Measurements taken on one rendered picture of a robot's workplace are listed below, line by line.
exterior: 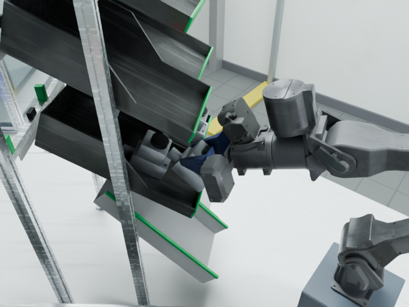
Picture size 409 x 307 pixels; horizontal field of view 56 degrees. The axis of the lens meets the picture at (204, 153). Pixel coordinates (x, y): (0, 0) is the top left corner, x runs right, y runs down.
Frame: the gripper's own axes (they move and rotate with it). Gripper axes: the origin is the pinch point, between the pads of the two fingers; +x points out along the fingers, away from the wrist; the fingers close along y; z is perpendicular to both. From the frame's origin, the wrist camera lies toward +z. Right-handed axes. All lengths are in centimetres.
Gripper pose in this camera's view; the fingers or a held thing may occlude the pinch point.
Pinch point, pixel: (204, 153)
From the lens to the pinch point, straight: 62.8
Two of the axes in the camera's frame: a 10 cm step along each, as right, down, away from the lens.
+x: -8.9, 0.4, 4.5
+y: -3.6, 5.4, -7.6
